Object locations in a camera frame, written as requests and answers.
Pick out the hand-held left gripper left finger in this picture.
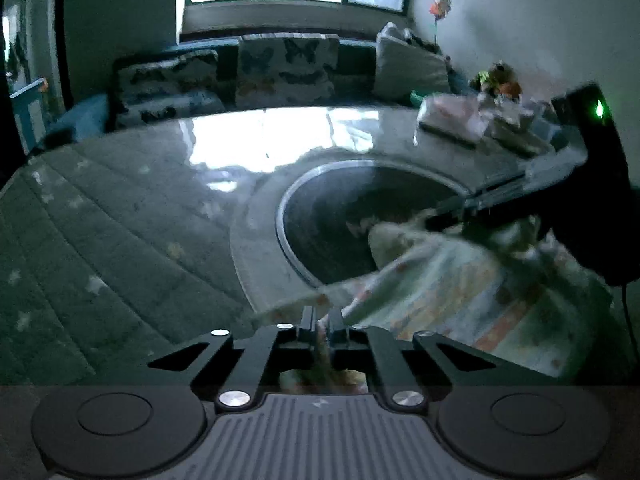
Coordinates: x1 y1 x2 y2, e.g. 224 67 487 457
147 306 318 413

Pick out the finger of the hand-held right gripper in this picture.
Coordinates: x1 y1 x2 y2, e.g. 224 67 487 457
425 192 556 232
470 170 533 197

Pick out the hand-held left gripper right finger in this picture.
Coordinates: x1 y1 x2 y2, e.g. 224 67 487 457
330 310 501 413

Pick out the pale printed baby garment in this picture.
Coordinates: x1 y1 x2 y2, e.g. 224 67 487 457
250 220 616 396

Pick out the cream garment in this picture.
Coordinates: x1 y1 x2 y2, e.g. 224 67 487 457
480 100 557 154

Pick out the brown stuffed toy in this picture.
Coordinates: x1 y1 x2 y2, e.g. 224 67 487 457
472 60 524 99

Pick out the round table stove pit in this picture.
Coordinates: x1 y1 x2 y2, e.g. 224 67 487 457
275 160 472 287

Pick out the plain white cushion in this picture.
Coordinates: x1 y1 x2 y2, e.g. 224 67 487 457
374 30 452 104

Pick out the black and white plush toy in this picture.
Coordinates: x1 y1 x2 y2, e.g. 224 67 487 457
382 22 442 54

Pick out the colourful pinwheel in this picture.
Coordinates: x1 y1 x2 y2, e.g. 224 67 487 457
428 0 454 46

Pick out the square butterfly-print cushion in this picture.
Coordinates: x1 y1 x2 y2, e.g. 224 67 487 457
236 35 342 110

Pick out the long butterfly-print cushion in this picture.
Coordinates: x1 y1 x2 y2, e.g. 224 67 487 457
122 92 227 128

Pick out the wooden window ledge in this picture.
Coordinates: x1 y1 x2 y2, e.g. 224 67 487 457
180 30 381 44

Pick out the flat butterfly-print cushion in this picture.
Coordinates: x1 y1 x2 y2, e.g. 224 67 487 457
116 52 222 106

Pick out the blue sofa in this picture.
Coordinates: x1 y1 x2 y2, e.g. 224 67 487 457
45 40 501 152

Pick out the blue railed cot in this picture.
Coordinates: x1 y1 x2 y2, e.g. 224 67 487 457
12 79 49 156

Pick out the doorway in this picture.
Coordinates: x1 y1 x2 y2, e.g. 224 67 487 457
0 0 67 157

